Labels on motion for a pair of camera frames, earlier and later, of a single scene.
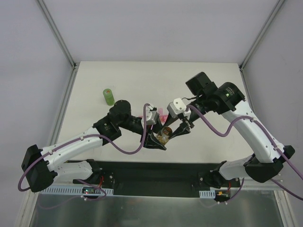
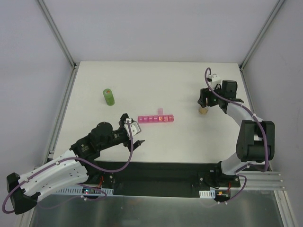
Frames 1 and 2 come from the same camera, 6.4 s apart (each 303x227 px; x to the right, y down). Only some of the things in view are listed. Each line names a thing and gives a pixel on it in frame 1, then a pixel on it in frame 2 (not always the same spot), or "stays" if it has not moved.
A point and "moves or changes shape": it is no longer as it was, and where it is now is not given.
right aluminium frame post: x=261 y=33 stays
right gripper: x=186 y=123 → x=206 y=99
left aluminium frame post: x=57 y=35 stays
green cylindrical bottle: x=109 y=97 stays
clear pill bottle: x=163 y=135 moves or changes shape
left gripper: x=148 y=133 → x=128 y=136
